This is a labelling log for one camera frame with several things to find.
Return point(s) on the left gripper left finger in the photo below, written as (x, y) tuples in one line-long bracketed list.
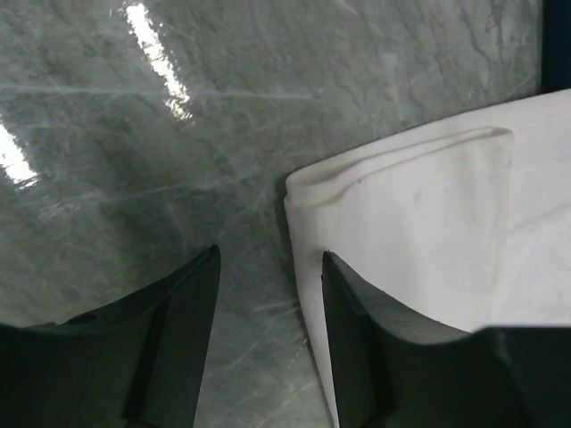
[(135, 362)]

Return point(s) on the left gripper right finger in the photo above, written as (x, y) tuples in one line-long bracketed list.
[(394, 367)]

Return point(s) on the white t shirt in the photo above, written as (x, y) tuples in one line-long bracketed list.
[(465, 220)]

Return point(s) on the folded blue t shirt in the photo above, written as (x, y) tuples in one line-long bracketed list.
[(556, 48)]

